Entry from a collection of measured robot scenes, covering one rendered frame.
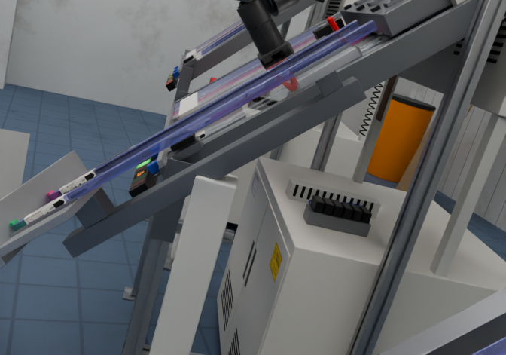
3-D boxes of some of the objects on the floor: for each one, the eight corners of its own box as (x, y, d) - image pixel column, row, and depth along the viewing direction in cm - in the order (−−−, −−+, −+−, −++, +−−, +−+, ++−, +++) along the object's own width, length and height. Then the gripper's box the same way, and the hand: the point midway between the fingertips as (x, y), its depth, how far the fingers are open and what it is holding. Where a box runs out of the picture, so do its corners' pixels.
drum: (418, 188, 490) (446, 111, 471) (376, 180, 472) (404, 100, 453) (390, 169, 531) (416, 99, 512) (350, 162, 513) (376, 88, 494)
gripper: (243, 31, 117) (276, 93, 121) (247, 33, 107) (283, 101, 111) (271, 15, 116) (303, 78, 121) (277, 16, 106) (312, 85, 111)
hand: (292, 86), depth 116 cm, fingers closed, pressing on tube
